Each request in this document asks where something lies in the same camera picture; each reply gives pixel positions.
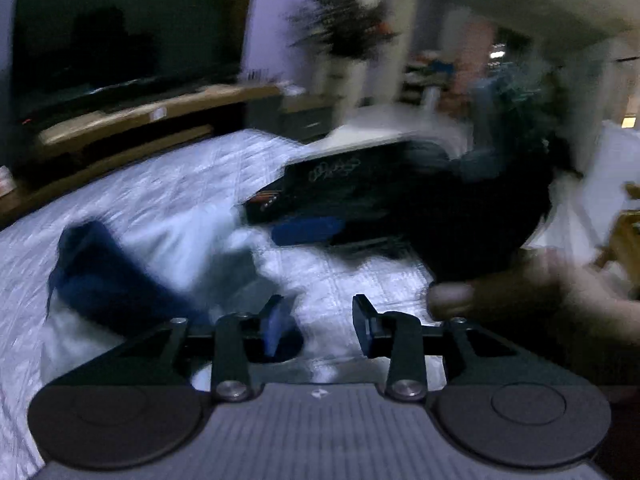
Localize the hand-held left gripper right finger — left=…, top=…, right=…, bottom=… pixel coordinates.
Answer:
left=351, top=293, right=596, bottom=402

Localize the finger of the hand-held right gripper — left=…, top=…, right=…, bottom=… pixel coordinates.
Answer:
left=271, top=216, right=347, bottom=247

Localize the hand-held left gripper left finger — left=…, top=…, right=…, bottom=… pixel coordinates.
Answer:
left=49, top=294, right=296, bottom=402

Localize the light blue navy-trimmed t-shirt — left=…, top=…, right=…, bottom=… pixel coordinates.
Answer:
left=42, top=205, right=311, bottom=396

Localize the person's right hand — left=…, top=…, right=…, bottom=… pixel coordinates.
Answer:
left=427, top=249, right=640, bottom=366

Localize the blue denim garment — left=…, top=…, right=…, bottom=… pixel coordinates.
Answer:
left=407, top=67, right=551, bottom=183

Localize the yellow wooden chair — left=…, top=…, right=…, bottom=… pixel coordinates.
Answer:
left=595, top=182, right=640, bottom=293

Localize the silver quilted bedspread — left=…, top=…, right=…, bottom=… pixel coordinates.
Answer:
left=0, top=130, right=451, bottom=480

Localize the wooden television bench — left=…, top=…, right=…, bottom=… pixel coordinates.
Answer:
left=37, top=82, right=283, bottom=148

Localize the low wooden cabinet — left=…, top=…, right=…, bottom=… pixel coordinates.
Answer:
left=0, top=125, right=216, bottom=231

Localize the black television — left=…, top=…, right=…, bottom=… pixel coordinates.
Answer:
left=10, top=0, right=258, bottom=126

